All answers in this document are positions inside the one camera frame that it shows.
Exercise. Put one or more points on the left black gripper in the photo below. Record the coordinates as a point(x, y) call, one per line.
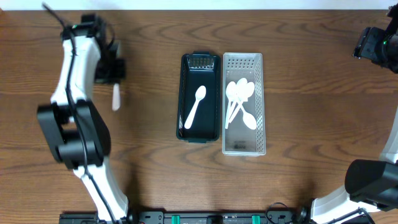
point(115, 73)

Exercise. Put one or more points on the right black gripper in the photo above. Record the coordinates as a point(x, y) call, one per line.
point(361, 42)

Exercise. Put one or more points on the white plastic fork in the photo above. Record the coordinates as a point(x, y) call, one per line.
point(116, 101)

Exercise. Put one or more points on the white plastic spoon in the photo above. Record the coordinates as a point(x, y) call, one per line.
point(231, 96)
point(244, 92)
point(248, 119)
point(236, 93)
point(199, 95)

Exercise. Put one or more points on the white plastic spoon top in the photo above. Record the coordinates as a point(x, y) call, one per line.
point(231, 96)

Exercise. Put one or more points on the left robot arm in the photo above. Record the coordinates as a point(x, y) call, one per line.
point(73, 128)

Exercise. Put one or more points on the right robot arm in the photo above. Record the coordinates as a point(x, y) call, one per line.
point(370, 186)

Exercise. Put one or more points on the black plastic basket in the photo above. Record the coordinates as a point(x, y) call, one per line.
point(199, 69)

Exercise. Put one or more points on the clear plastic basket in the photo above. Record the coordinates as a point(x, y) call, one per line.
point(238, 139)

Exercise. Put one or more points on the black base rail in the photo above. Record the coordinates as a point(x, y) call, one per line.
point(271, 215)

